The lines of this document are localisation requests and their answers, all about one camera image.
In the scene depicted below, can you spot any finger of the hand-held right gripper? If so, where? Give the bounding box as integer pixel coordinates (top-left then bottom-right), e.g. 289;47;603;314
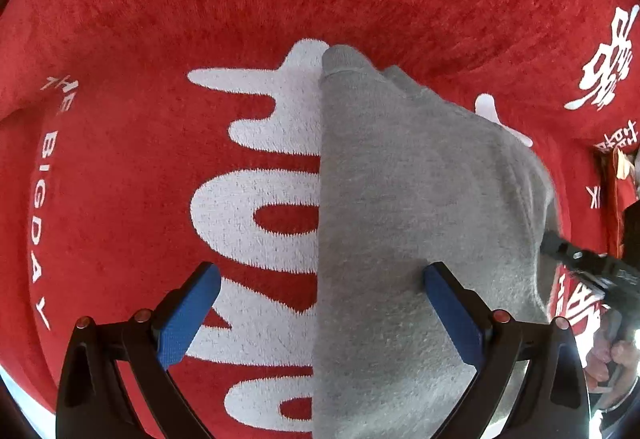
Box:
541;231;602;288

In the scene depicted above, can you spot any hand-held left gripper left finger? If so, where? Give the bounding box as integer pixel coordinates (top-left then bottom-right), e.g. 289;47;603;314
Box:
56;262;222;439

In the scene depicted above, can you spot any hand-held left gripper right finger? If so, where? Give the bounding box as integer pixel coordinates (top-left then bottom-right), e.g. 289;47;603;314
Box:
422;262;589;439

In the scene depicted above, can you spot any grey fleece garment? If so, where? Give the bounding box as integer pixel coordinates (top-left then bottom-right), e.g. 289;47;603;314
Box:
310;44;563;439

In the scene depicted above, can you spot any person's right hand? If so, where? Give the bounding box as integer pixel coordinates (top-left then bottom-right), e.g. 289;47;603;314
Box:
586;340;640;391

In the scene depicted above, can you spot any red embroidered pillow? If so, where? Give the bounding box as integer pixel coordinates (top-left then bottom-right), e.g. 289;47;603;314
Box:
595;146;640;257

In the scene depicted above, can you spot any white bed sheet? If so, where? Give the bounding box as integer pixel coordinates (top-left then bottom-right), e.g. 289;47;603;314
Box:
0;366;58;426

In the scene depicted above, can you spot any red printed blanket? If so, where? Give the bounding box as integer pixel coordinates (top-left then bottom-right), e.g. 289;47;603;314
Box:
0;0;640;439

